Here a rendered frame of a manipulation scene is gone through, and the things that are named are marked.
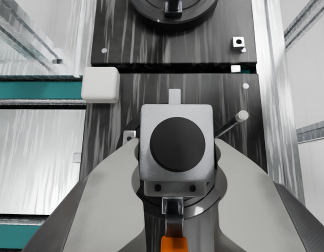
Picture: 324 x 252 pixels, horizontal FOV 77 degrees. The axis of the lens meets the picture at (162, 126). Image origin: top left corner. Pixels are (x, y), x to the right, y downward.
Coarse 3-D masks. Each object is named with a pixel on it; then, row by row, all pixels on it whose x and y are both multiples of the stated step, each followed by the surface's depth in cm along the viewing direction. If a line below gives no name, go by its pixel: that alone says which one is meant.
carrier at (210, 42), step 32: (96, 0) 32; (128, 0) 30; (160, 0) 29; (192, 0) 29; (224, 0) 31; (96, 32) 30; (128, 32) 30; (160, 32) 30; (192, 32) 30; (224, 32) 30; (96, 64) 30; (128, 64) 29; (160, 64) 29; (192, 64) 29; (224, 64) 29
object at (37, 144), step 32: (0, 64) 31; (32, 64) 31; (0, 96) 31; (32, 96) 31; (64, 96) 31; (0, 128) 33; (32, 128) 33; (64, 128) 33; (0, 160) 32; (32, 160) 32; (64, 160) 32; (0, 192) 31; (32, 192) 31; (64, 192) 31; (0, 224) 27; (32, 224) 27
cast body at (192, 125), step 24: (168, 96) 17; (144, 120) 12; (168, 120) 11; (192, 120) 12; (144, 144) 12; (168, 144) 11; (192, 144) 11; (144, 168) 11; (168, 168) 11; (192, 168) 11; (144, 192) 14; (168, 192) 14; (192, 192) 14
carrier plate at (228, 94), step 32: (128, 96) 28; (160, 96) 28; (192, 96) 28; (224, 96) 28; (256, 96) 27; (96, 128) 27; (256, 128) 26; (96, 160) 26; (256, 160) 26; (160, 224) 24; (192, 224) 24
